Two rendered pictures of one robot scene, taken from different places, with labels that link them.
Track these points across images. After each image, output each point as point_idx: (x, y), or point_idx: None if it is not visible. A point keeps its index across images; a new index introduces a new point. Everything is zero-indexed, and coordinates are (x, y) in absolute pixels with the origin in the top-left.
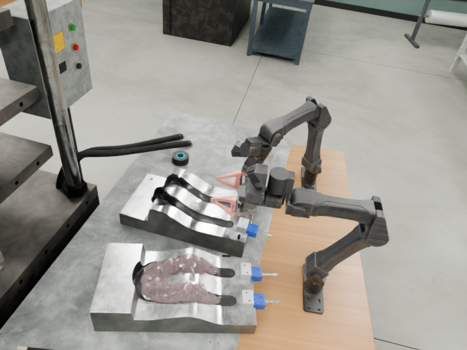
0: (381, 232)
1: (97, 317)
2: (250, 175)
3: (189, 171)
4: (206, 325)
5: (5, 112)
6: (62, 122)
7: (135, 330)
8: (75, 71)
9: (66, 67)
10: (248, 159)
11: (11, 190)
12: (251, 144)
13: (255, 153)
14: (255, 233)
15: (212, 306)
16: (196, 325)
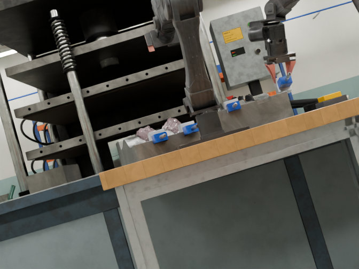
0: None
1: (117, 149)
2: (154, 13)
3: (265, 93)
4: (129, 150)
5: (173, 64)
6: (210, 74)
7: (125, 164)
8: (256, 55)
9: (244, 51)
10: (266, 47)
11: (174, 114)
12: (249, 24)
13: (255, 33)
14: (226, 104)
15: (142, 141)
16: (127, 151)
